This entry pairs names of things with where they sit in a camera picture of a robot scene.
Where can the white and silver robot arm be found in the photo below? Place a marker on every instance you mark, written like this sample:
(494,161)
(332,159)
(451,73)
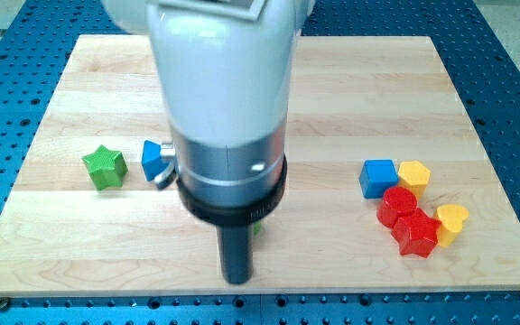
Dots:
(225,69)

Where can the blue cube block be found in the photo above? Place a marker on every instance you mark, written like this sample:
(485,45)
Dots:
(376,177)

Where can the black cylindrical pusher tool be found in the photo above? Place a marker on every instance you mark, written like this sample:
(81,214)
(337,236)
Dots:
(235,226)

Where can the silver clamp lever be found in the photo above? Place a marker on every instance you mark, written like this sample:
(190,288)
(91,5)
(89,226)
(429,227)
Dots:
(167,176)

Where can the blue triangular block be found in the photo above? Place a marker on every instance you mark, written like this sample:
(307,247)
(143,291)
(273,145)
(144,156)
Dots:
(152,161)

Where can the light wooden board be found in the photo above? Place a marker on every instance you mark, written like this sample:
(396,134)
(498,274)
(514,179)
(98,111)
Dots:
(352,99)

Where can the red cylinder block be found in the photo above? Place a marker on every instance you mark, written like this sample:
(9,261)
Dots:
(396,202)

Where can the yellow hexagon block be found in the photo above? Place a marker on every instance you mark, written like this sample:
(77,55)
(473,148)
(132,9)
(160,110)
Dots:
(414,176)

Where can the green star block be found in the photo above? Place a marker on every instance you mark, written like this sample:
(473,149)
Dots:
(106,168)

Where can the red star block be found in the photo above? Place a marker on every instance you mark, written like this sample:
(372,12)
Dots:
(416,234)

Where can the yellow heart block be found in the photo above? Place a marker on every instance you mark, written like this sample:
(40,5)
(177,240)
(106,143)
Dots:
(452,217)

